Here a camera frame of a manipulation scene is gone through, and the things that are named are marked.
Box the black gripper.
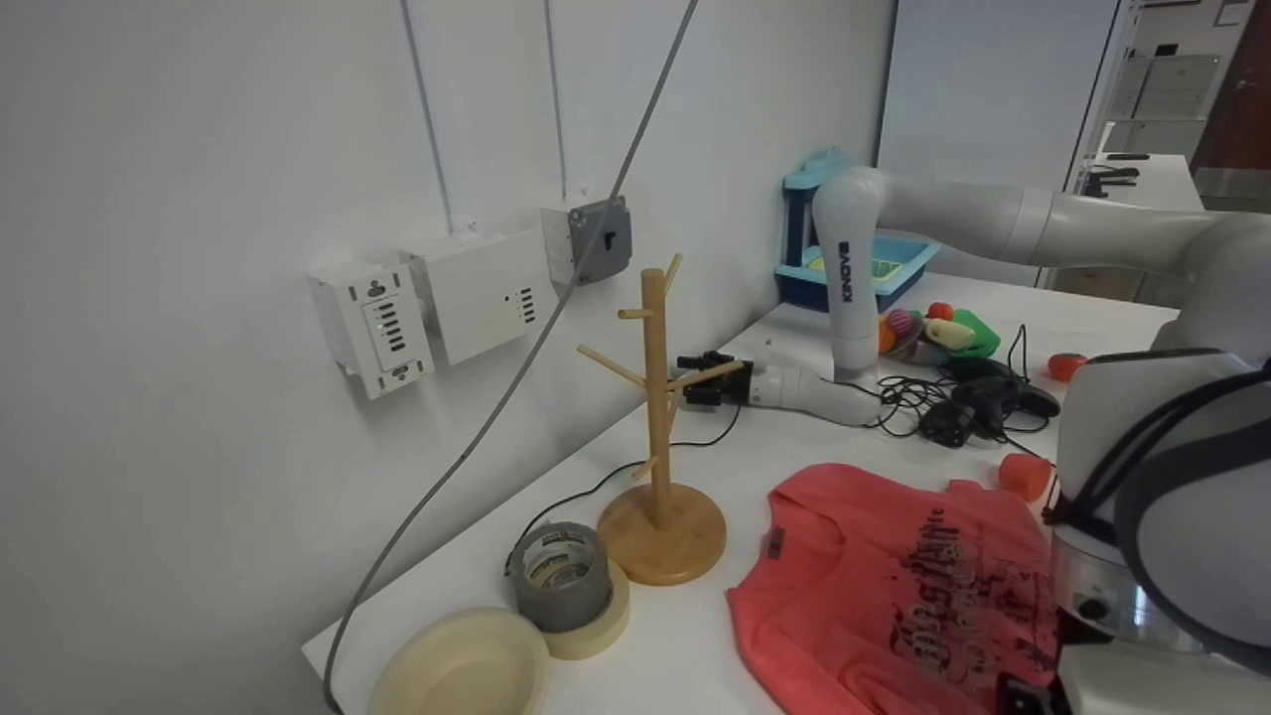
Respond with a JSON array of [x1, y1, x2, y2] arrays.
[[994, 671, 1062, 715]]

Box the red printed shirt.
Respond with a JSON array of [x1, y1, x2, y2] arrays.
[[722, 458, 1070, 715]]

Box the orange toy piece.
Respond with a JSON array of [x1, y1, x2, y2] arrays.
[[994, 449, 1062, 506]]

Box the small red toy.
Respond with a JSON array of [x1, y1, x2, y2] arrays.
[[1046, 348, 1095, 384]]

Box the green toy vegetable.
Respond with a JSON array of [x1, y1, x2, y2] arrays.
[[923, 303, 1006, 366]]

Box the red toy fruit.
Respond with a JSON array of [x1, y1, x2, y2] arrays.
[[876, 307, 925, 360]]

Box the wooden mug tree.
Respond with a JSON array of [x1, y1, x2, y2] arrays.
[[571, 250, 732, 591]]

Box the cream tape roll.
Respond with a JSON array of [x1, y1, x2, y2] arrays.
[[540, 569, 637, 665]]

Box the grey tape roll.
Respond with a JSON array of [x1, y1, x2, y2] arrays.
[[499, 516, 616, 636]]

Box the white background desk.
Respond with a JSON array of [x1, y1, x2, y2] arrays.
[[1070, 121, 1209, 213]]

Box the cream shallow bowl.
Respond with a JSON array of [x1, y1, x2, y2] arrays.
[[367, 605, 552, 715]]

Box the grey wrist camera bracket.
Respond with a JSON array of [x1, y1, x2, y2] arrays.
[[1051, 528, 1143, 656]]

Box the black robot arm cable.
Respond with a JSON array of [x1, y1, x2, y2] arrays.
[[1051, 352, 1271, 656]]

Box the thin black table cable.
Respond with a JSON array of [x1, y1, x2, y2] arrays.
[[528, 393, 747, 536]]

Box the black mount base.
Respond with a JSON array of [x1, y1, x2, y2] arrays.
[[675, 347, 756, 408]]

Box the grey wall cable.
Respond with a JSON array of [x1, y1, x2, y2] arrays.
[[316, 0, 704, 715]]

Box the grey wall junction box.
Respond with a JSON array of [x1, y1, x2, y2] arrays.
[[537, 196, 637, 286]]

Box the white wall box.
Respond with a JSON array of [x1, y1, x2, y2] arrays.
[[406, 225, 559, 370]]

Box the white slotted wall socket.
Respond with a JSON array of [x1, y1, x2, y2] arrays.
[[302, 253, 434, 400]]

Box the white wall conduit pipe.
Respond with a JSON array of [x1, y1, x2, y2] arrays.
[[537, 0, 575, 213], [392, 0, 455, 244]]

